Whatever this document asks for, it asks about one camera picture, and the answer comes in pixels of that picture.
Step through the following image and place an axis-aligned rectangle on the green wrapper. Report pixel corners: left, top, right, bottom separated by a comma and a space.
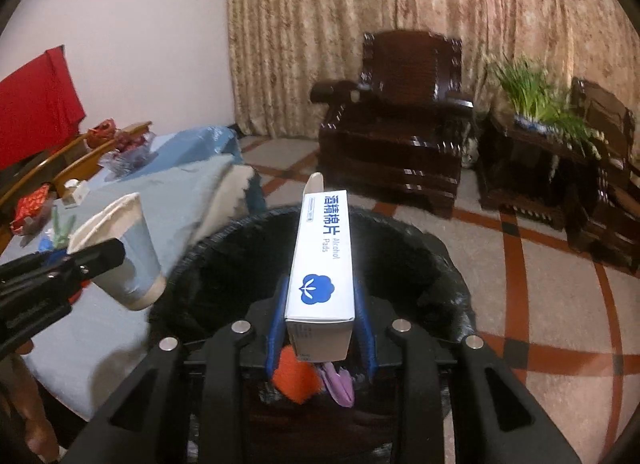
50, 207, 77, 250

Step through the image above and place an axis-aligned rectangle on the red cloth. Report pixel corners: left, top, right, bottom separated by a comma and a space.
0, 44, 86, 170

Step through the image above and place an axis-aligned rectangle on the red snack packet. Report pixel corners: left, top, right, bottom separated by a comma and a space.
10, 183, 55, 235

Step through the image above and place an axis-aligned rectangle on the red bag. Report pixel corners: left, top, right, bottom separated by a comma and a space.
86, 118, 118, 147

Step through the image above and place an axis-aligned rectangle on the person's left forearm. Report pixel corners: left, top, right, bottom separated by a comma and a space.
0, 339, 58, 462

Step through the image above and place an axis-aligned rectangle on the purple crumpled wrapper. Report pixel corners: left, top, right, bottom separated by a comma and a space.
317, 361, 356, 407

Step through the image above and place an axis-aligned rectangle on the blue tablecloth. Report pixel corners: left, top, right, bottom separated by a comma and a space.
145, 125, 241, 172

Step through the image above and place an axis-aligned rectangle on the glass fruit bowl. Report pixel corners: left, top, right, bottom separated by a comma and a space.
97, 131, 156, 177

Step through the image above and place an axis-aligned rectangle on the dark wooden side table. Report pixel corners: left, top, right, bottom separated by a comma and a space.
477, 112, 603, 231

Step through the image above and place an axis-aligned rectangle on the orange crumpled wrapper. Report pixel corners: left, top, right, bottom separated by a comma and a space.
272, 347, 321, 404

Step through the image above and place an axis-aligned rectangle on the beige patterned curtain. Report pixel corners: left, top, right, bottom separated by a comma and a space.
219, 0, 638, 185

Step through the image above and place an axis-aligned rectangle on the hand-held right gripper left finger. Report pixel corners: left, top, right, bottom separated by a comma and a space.
60, 274, 292, 464

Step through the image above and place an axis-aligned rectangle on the blue white paper cup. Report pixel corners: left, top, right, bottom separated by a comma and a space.
67, 193, 167, 310

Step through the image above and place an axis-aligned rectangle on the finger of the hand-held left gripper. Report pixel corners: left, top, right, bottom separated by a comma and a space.
0, 238, 126, 292

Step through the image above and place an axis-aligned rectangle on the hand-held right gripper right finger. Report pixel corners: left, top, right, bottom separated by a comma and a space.
352, 278, 583, 464

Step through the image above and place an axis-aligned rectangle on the black lined trash bin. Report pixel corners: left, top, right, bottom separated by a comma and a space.
147, 207, 476, 464

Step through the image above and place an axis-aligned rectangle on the potted green plant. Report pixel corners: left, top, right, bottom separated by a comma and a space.
487, 57, 601, 155

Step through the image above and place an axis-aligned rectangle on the white blue cardboard box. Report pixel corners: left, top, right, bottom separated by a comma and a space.
284, 173, 357, 364

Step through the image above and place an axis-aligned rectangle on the tissue box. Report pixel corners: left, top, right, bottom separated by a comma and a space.
62, 179, 91, 207

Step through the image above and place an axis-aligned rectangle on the dark wooden armchair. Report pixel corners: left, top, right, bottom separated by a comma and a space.
310, 30, 476, 219
567, 77, 640, 275

